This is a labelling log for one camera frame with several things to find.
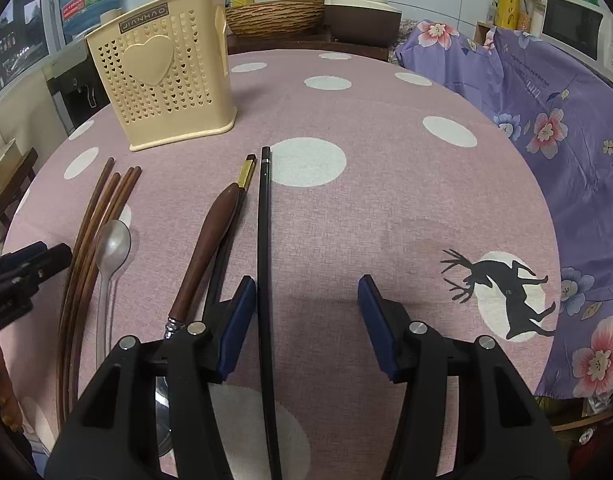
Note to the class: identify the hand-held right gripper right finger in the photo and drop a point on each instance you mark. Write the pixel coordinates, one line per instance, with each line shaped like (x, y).
(374, 320)

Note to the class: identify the brown and cream rice cooker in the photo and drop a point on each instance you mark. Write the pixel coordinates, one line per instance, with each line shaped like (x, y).
(361, 20)

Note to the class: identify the black chopstick with gold band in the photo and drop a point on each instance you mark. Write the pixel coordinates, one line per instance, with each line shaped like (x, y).
(246, 175)

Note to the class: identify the cardboard box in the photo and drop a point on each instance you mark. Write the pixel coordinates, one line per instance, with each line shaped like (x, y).
(485, 37)

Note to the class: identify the translucent plastic spoon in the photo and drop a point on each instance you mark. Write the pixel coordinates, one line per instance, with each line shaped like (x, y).
(114, 242)

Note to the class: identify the black appliance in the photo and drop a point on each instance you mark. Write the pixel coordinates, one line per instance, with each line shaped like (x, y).
(76, 95)

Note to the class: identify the white microwave oven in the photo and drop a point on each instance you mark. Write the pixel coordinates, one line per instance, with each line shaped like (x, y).
(571, 30)

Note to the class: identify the wicker basket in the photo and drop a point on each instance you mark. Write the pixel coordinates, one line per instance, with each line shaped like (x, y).
(276, 17)

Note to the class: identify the purple floral cloth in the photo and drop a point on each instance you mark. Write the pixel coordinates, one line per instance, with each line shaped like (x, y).
(561, 170)

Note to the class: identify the brown wooden chopstick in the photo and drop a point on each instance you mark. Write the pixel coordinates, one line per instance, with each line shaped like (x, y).
(114, 205)
(122, 200)
(102, 210)
(89, 210)

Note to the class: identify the person's left hand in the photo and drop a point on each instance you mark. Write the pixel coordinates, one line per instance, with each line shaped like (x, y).
(6, 385)

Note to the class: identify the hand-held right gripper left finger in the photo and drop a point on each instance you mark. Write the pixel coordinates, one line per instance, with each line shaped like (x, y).
(239, 320)

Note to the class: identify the dark wall poster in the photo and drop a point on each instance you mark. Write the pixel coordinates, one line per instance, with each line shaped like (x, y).
(21, 35)

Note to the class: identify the beige perforated utensil holder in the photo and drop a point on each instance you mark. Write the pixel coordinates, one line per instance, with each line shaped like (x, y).
(186, 95)

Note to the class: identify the pink polka dot tablecloth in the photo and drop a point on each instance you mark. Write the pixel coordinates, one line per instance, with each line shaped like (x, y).
(386, 185)

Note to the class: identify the colourful wall poster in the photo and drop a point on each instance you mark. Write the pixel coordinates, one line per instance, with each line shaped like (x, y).
(89, 0)

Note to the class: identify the glass jar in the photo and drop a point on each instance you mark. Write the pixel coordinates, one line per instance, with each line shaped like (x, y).
(532, 12)

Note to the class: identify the wooden chair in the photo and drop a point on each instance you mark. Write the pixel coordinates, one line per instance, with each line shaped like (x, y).
(14, 185)

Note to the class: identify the black chopstick with silver band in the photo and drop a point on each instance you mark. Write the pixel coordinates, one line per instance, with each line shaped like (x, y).
(264, 260)

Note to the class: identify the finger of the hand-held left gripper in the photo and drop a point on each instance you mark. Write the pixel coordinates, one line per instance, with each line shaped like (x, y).
(46, 265)
(16, 259)

